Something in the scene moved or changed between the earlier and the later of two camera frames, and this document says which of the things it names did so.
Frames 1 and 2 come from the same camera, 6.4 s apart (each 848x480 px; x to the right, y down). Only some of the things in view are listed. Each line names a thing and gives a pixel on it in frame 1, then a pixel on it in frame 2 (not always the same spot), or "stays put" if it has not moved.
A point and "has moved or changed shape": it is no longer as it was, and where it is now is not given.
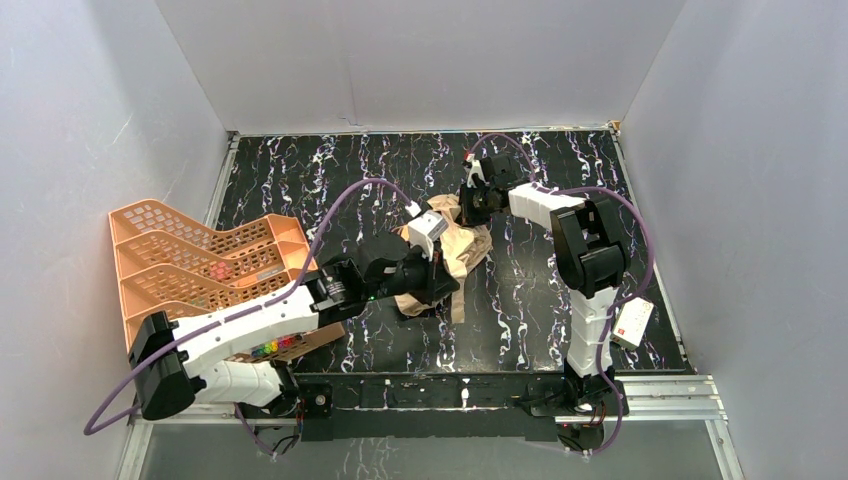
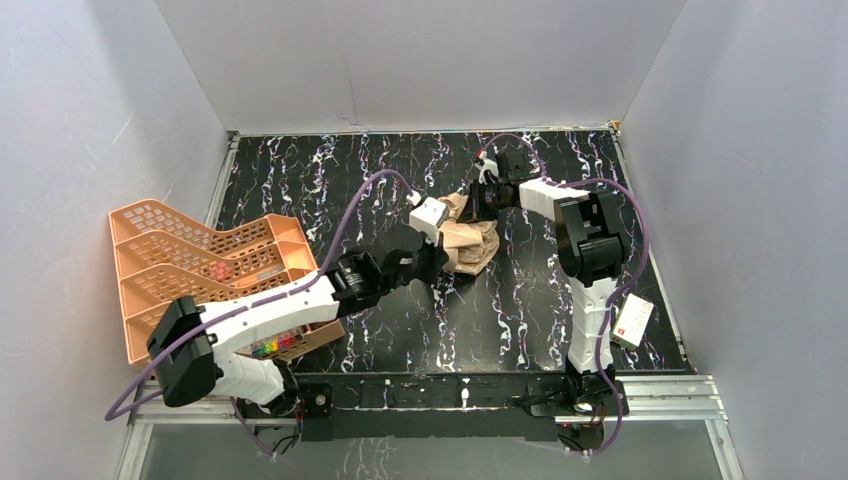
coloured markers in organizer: [273, 345] stays put
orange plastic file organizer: [167, 263] stays put
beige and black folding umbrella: [461, 249] has moved or changed shape
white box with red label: [631, 322] stays put
